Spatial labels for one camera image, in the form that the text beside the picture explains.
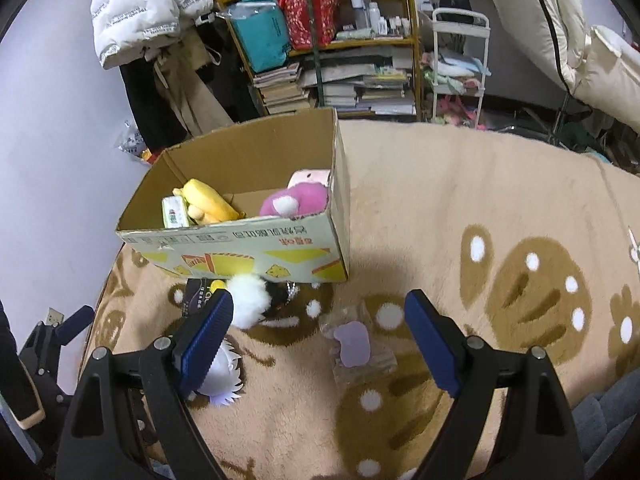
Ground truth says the white spiky plush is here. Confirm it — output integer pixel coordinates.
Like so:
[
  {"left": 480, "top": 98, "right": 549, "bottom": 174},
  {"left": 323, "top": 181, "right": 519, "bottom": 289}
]
[{"left": 188, "top": 338, "right": 244, "bottom": 406}]

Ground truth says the dark purple Face tissue pack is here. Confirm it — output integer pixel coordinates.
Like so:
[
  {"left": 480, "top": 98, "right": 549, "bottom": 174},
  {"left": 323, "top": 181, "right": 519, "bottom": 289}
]
[{"left": 181, "top": 278, "right": 214, "bottom": 318}]

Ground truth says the white fluffy plush toy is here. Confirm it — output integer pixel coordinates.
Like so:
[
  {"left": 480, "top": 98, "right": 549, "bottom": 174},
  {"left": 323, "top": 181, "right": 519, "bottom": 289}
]
[{"left": 206, "top": 274, "right": 299, "bottom": 330}]

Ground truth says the lilac item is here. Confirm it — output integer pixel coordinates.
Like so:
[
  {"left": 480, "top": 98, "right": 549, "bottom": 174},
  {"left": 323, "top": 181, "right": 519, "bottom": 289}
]
[{"left": 319, "top": 302, "right": 397, "bottom": 390}]

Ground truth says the green tissue pack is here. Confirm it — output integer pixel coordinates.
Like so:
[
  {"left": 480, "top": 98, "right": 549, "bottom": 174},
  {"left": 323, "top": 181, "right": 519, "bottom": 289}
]
[{"left": 162, "top": 195, "right": 191, "bottom": 229}]

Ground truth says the yellow plush doll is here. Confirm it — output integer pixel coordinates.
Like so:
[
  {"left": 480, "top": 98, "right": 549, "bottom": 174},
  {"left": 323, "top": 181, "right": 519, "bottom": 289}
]
[{"left": 172, "top": 179, "right": 243, "bottom": 226}]

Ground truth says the cardboard box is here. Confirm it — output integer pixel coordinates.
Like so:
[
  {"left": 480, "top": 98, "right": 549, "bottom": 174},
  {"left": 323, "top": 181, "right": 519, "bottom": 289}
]
[{"left": 116, "top": 108, "right": 349, "bottom": 283}]

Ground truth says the pink plush toy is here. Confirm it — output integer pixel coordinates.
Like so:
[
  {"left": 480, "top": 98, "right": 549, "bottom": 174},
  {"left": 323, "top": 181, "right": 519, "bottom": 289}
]
[{"left": 259, "top": 183, "right": 329, "bottom": 218}]

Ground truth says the beige brown patterned blanket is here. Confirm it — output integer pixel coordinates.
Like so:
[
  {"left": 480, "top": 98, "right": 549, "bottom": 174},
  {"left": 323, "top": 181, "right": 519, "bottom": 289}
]
[{"left": 88, "top": 120, "right": 639, "bottom": 479}]

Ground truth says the plastic bag with toys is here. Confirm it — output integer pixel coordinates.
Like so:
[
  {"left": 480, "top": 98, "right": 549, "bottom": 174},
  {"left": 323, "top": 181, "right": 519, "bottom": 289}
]
[{"left": 114, "top": 120, "right": 154, "bottom": 165}]

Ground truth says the black coat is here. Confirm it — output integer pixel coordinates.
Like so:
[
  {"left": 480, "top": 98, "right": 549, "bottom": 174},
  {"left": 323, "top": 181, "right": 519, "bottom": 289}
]
[{"left": 119, "top": 58, "right": 186, "bottom": 153}]

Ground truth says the beige trench coat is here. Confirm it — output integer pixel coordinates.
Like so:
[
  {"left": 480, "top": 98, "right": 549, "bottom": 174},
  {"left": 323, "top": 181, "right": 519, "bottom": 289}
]
[{"left": 142, "top": 27, "right": 234, "bottom": 141}]

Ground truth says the stack of books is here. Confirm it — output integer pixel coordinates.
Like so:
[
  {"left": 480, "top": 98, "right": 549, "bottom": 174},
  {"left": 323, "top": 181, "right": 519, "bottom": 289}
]
[{"left": 253, "top": 62, "right": 316, "bottom": 115}]

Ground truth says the white puffer jacket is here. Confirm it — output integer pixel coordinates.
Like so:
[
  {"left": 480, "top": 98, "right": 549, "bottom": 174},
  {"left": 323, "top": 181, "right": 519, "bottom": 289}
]
[{"left": 90, "top": 0, "right": 214, "bottom": 70}]

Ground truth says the white rolling cart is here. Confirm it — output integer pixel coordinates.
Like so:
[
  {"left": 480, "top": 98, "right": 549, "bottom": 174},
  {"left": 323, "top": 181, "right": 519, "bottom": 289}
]
[{"left": 422, "top": 6, "right": 491, "bottom": 129}]

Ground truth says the teal bag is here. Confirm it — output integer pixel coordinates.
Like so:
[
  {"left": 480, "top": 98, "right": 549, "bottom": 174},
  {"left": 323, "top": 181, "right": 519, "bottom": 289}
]
[{"left": 220, "top": 0, "right": 291, "bottom": 73}]

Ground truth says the cream folded mattress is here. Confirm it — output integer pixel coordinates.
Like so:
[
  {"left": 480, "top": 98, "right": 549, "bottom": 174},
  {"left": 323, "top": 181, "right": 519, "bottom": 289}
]
[{"left": 492, "top": 0, "right": 639, "bottom": 131}]

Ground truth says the wooden shelf unit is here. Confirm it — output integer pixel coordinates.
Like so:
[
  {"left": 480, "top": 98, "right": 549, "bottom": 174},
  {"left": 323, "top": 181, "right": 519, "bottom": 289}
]
[{"left": 215, "top": 0, "right": 423, "bottom": 120}]

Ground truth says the red patterned bag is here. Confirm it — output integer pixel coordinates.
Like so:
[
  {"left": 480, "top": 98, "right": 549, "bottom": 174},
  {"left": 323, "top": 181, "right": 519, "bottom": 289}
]
[{"left": 278, "top": 0, "right": 340, "bottom": 50}]

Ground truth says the green pole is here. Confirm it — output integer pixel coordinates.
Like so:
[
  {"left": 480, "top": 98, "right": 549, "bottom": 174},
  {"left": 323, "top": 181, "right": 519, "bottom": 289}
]
[{"left": 305, "top": 0, "right": 326, "bottom": 107}]

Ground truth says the wall socket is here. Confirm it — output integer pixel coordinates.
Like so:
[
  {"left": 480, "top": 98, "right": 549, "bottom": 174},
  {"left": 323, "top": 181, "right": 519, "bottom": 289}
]
[{"left": 44, "top": 308, "right": 64, "bottom": 326}]

